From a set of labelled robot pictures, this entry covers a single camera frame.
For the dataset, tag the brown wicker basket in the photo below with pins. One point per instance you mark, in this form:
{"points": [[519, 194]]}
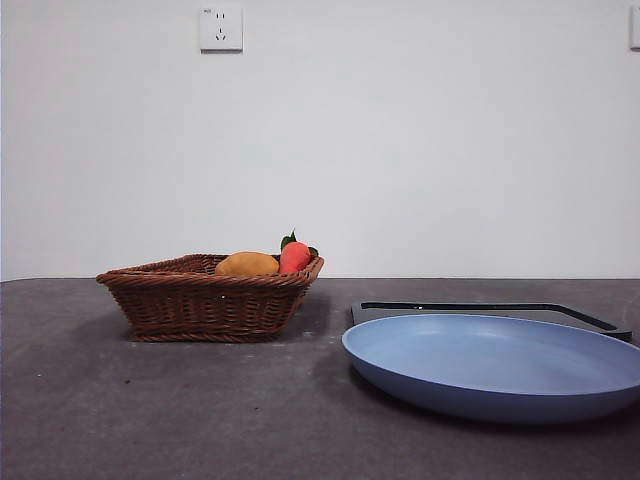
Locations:
{"points": [[200, 305]]}

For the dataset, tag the white wall switch plate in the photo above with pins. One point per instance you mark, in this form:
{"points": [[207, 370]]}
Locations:
{"points": [[635, 29]]}

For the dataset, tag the white wall power socket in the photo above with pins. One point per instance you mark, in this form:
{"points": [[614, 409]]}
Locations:
{"points": [[221, 30]]}

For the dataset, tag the black rectangular tray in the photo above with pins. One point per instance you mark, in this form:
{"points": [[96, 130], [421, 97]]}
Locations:
{"points": [[597, 323]]}

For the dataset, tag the light blue round plate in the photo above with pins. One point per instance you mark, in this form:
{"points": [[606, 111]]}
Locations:
{"points": [[490, 365]]}

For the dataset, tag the yellow-brown potato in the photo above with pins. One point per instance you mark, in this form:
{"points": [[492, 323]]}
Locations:
{"points": [[247, 263]]}

